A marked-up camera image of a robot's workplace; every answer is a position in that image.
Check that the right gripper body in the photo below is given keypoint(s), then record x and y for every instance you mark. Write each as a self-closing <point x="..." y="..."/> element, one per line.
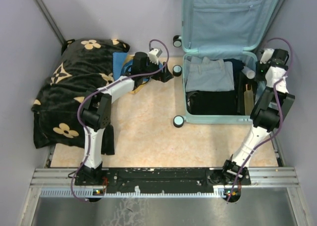
<point x="259" y="74"/>

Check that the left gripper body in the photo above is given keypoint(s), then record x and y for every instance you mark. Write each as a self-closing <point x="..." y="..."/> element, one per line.
<point x="151" y="67"/>

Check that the white plastic bottle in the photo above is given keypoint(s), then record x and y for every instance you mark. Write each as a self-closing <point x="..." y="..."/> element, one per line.
<point x="250" y="74"/>

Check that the navy blue garment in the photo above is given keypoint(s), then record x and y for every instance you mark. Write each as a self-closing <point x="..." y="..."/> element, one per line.
<point x="237" y="64"/>

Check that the black roll-up pouch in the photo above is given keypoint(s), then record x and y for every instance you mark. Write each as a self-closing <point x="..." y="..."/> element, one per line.
<point x="242" y="81"/>

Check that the gold-capped amber bottle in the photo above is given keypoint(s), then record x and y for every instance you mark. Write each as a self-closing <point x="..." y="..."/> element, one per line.
<point x="248" y="100"/>

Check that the light blue denim jeans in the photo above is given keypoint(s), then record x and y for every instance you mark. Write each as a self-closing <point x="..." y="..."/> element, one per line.
<point x="208" y="75"/>

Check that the black cloth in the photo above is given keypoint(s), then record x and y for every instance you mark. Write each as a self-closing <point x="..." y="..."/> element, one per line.
<point x="211" y="103"/>

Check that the light blue hard-shell suitcase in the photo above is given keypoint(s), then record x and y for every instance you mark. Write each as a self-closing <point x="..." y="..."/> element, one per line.
<point x="221" y="29"/>

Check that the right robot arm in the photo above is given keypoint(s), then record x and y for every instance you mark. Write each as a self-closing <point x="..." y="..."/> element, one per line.
<point x="267" y="115"/>

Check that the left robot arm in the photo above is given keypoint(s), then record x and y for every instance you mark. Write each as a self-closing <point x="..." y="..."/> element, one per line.
<point x="94" y="114"/>

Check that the suitcase wheel middle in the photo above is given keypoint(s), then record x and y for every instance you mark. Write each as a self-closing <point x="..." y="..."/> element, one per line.
<point x="177" y="70"/>

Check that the blue and yellow shirt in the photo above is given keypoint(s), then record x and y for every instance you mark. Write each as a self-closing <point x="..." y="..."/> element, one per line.
<point x="121" y="63"/>

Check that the suitcase wheel on lid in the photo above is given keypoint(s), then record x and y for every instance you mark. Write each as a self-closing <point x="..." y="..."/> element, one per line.
<point x="177" y="41"/>

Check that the suitcase wheel near front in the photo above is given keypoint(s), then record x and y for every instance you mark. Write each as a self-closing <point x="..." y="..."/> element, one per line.
<point x="178" y="121"/>

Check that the black floral fleece blanket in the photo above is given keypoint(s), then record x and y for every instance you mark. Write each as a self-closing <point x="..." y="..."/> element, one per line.
<point x="85" y="64"/>

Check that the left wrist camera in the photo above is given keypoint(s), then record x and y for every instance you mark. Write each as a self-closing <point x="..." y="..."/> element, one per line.
<point x="154" y="55"/>

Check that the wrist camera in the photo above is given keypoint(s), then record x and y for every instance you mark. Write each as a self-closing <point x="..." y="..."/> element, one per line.
<point x="154" y="55"/>
<point x="266" y="55"/>

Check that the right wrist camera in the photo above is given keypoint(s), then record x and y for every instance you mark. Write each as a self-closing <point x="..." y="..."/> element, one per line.
<point x="266" y="55"/>

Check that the aluminium frame rail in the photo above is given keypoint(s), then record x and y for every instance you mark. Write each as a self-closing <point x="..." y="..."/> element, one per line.
<point x="58" y="182"/>

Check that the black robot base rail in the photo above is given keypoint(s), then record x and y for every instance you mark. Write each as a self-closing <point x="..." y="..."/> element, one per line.
<point x="156" y="180"/>

